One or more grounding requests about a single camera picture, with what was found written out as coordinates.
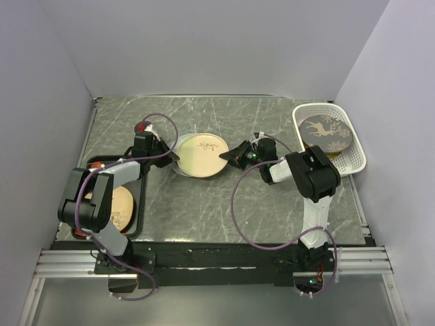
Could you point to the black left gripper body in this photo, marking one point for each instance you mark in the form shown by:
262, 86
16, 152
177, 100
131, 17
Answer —
161, 161

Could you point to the woven bamboo plate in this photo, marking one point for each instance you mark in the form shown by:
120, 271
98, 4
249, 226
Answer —
333, 156

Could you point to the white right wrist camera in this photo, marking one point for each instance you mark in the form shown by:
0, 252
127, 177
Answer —
256, 136

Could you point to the black table front frame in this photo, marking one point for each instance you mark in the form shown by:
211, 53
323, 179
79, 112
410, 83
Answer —
171, 264

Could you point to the white perforated plastic bin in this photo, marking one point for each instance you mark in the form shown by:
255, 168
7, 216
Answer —
352, 160

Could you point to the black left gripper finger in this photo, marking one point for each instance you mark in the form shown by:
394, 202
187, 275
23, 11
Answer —
171, 157
163, 148

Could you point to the clear glass plate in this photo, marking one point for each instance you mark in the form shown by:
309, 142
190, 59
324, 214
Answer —
330, 134

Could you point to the cream painted plate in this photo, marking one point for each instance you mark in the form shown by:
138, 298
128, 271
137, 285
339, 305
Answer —
122, 208

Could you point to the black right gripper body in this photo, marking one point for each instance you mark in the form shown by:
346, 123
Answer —
253, 157

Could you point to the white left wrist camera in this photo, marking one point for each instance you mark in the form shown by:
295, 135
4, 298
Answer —
150, 128

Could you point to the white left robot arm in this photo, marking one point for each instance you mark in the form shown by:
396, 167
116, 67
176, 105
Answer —
93, 218

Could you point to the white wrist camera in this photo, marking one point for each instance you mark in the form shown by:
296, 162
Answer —
256, 136
150, 128

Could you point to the orange plastic chopsticks tool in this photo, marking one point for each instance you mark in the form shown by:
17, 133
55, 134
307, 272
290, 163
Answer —
97, 164

